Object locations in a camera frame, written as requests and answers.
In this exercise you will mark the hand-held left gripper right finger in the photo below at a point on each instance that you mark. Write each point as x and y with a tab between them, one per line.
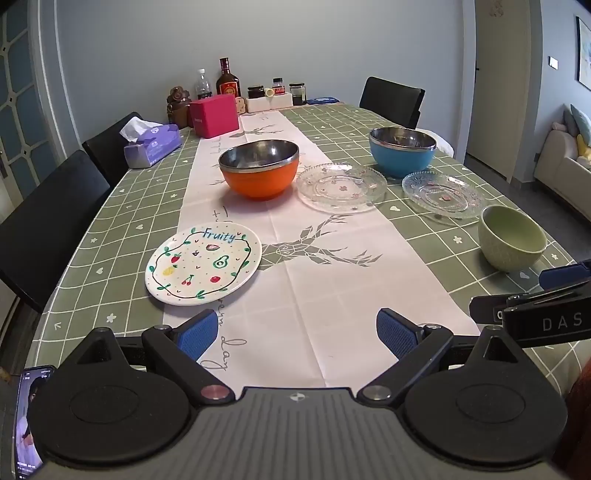
397	333

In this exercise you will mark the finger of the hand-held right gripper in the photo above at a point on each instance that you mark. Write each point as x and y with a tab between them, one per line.
563	277
487	310

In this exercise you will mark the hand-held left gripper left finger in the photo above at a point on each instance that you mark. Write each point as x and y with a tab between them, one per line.
198	334

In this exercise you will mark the green ceramic bowl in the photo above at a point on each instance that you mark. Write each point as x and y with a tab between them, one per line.
508	254

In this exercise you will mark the white fruit print plate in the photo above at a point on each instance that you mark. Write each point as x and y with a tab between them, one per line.
198	267

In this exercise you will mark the clear glass plate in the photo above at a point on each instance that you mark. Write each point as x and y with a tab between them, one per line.
341	189
443	194

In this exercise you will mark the orange steel bowl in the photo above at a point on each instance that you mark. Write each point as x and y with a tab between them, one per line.
258	180

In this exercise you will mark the blue steel bowl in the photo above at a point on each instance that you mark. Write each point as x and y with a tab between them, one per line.
401	161

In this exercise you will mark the white table runner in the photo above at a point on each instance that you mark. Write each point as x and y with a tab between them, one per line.
323	300

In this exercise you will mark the beige sofa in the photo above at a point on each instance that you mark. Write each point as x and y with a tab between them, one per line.
558	161

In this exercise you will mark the yellow pillow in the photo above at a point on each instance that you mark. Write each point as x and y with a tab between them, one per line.
584	146

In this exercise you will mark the green checked tablecloth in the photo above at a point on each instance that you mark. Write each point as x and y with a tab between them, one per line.
138	207

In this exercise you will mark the teal pillow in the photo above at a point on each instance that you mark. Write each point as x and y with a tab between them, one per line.
582	121

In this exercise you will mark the smartphone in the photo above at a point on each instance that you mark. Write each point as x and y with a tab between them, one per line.
32	415

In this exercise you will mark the black chair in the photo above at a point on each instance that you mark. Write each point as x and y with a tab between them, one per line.
51	221
111	147
392	101

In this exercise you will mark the purple tissue pack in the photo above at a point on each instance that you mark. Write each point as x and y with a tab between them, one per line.
152	147

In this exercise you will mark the beige door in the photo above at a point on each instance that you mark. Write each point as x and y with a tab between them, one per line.
503	92

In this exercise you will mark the pink box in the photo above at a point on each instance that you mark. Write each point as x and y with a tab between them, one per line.
214	117

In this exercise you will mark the brown figurine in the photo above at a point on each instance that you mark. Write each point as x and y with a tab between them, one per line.
178	108

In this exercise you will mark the white storage box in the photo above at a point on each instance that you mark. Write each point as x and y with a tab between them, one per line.
281	101
258	105

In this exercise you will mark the blue flat packet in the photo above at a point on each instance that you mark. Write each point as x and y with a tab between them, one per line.
323	99

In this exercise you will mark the clear water bottle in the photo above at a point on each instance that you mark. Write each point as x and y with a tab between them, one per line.
202	87

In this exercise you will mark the dark jar black lid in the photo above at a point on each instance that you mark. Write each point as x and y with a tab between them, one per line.
255	92

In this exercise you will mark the brown liquor bottle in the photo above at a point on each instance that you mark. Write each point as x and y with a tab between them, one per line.
227	83

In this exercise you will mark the glass jar dark contents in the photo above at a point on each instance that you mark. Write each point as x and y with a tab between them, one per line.
298	96

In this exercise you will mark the small red label bottle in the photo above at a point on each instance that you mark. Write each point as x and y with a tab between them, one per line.
278	86

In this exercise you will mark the glass panel door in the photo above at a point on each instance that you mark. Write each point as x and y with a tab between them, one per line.
18	92

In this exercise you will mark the wall light switch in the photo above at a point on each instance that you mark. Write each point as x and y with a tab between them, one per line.
553	62

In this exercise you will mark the framed wall picture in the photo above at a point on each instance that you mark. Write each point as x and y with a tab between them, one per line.
584	50

